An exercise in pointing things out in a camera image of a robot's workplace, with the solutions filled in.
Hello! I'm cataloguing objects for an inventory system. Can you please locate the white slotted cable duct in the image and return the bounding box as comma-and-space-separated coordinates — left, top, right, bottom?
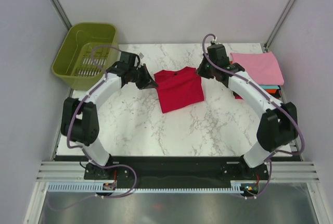
47, 181, 261, 194

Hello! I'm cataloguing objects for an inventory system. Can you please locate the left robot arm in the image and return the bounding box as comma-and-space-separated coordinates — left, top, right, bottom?
60, 52, 158, 179

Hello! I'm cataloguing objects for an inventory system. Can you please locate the red t shirt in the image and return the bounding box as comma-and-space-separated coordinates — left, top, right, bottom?
154, 67, 204, 114

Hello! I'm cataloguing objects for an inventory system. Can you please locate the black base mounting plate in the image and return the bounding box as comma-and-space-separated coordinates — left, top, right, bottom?
53, 155, 302, 190

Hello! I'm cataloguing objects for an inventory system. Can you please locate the pink folded t shirt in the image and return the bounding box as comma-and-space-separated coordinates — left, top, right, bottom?
230, 52, 285, 85

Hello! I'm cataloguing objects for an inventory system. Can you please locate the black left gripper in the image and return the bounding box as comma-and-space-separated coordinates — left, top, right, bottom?
129, 64, 158, 91

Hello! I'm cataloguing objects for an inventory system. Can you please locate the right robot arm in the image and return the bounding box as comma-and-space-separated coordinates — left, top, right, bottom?
196, 43, 299, 179

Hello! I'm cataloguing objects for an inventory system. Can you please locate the aluminium frame post right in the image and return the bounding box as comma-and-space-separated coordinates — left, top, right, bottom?
261, 0, 297, 53

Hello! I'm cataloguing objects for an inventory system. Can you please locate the olive green plastic basket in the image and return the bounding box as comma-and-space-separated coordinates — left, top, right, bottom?
52, 22, 120, 91

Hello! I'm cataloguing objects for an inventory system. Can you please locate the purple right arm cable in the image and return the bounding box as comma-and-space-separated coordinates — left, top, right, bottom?
202, 34, 305, 200

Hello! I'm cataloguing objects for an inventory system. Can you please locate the aluminium front rail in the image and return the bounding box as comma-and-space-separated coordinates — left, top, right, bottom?
37, 161, 319, 183

